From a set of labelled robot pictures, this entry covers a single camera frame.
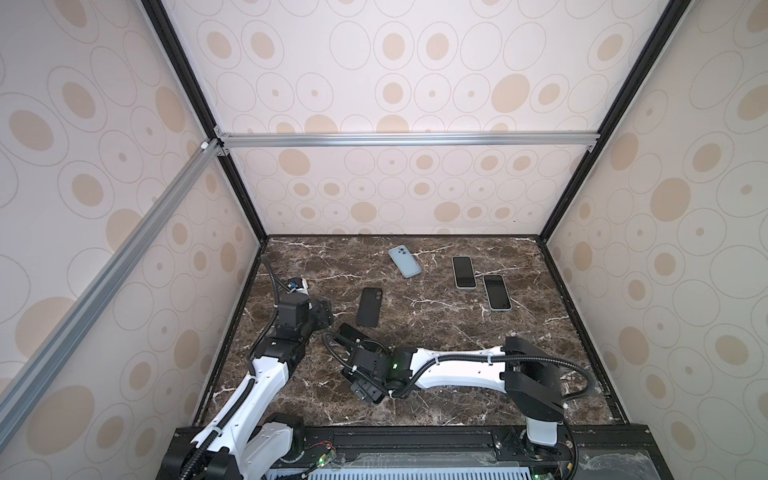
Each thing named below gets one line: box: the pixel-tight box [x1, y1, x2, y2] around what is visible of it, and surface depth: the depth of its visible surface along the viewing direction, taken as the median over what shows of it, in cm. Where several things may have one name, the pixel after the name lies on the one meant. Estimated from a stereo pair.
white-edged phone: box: [453, 256, 476, 287], surface depth 111 cm
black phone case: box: [357, 287, 383, 328], surface depth 102 cm
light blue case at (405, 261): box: [388, 244, 422, 279], surface depth 115 cm
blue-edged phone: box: [484, 275, 511, 309], surface depth 105 cm
